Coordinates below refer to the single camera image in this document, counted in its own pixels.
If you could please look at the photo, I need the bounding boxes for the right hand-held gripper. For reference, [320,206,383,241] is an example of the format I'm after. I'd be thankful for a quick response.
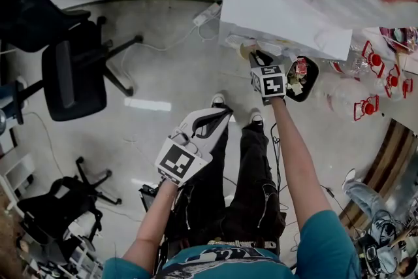
[248,50,288,108]

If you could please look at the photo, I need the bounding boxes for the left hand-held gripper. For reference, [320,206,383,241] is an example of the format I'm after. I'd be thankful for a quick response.
[154,107,234,188]

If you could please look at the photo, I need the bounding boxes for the person's right forearm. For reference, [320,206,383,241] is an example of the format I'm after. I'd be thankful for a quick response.
[270,97,334,233]

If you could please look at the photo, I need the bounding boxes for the person's left forearm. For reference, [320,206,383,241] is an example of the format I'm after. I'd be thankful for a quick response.
[122,178,184,272]

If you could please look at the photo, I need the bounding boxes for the person's left shoe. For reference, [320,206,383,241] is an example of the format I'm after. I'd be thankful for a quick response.
[210,93,228,108]

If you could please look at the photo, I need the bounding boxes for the person's shoe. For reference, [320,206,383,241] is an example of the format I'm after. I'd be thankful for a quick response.
[210,93,228,108]
[249,110,265,125]

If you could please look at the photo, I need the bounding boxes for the person's right shoe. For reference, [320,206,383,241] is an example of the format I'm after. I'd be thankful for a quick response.
[249,110,265,125]

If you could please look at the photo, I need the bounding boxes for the black trash bin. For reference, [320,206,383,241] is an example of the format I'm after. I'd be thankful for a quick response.
[284,55,320,104]

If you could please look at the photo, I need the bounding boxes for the black trousers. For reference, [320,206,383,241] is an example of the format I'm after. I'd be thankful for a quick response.
[163,114,287,255]

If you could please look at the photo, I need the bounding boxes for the white power strip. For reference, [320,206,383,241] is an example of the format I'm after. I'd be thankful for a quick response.
[193,2,223,27]

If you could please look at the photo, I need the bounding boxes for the studded belt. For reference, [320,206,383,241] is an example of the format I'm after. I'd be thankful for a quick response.
[207,239,277,250]

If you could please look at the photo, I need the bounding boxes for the pink gift basket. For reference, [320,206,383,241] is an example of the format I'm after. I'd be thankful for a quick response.
[379,26,418,53]

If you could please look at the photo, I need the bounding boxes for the black office chair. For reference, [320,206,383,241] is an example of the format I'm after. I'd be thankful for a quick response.
[16,156,122,242]
[0,14,144,123]

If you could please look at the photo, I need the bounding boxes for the brown wooden slatted bench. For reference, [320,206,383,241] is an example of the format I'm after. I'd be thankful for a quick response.
[339,119,418,229]

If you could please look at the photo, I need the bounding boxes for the teal printed shirt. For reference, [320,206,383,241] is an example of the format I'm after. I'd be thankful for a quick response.
[101,209,362,279]

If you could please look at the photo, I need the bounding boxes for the black cable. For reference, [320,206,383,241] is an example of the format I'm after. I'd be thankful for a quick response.
[269,122,285,206]

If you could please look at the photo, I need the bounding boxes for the white power cable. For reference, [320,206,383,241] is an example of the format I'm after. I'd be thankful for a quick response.
[120,24,201,89]

